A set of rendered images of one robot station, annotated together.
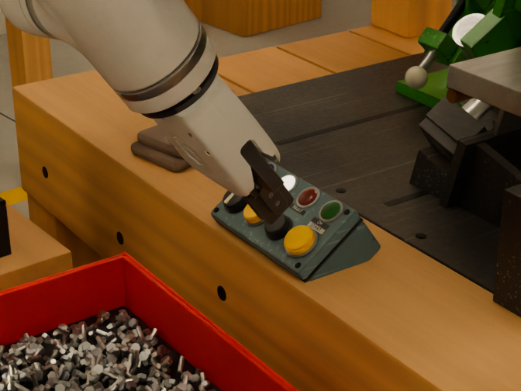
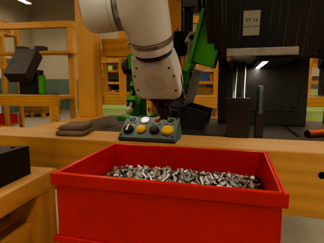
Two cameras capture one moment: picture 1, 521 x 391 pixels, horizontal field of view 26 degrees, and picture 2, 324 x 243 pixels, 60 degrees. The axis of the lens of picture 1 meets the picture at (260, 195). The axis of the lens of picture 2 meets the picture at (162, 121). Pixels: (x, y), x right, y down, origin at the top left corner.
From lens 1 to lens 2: 0.68 m
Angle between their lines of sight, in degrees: 43
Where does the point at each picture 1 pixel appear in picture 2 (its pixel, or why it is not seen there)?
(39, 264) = (47, 173)
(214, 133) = (177, 66)
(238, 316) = not seen: hidden behind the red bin
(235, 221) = (132, 134)
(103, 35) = (158, 11)
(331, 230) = (176, 125)
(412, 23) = (95, 112)
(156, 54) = (168, 26)
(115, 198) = (51, 155)
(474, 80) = (238, 49)
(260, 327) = not seen: hidden behind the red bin
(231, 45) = not seen: outside the picture
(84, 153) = (28, 142)
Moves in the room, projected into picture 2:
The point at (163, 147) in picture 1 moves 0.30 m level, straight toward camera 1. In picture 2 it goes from (74, 128) to (147, 143)
